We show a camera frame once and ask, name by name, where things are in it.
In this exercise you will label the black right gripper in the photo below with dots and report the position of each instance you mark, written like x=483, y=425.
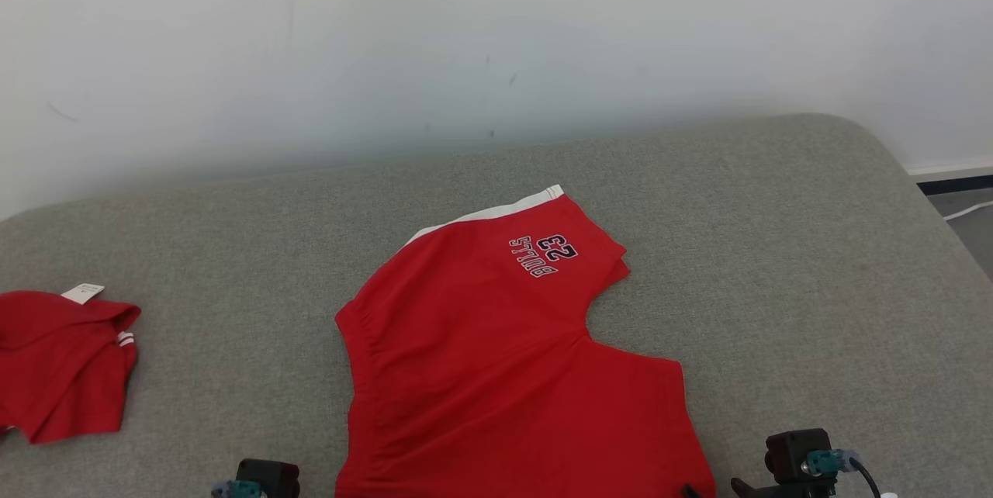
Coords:
x=783, y=491

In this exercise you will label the red Bulls 23 shorts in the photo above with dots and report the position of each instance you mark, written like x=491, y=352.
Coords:
x=481, y=374

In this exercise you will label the red jersey with white sleeves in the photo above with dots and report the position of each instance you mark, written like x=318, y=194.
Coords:
x=54, y=366

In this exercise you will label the teal right camera connector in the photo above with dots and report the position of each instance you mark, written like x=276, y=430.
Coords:
x=826, y=462

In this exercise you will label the teal camera connector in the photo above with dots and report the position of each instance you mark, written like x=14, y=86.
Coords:
x=237, y=489
x=826, y=462

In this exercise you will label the white wall baseboard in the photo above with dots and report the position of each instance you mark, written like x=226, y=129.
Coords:
x=954, y=170

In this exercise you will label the teal left camera connector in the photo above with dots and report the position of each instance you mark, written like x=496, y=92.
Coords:
x=237, y=489

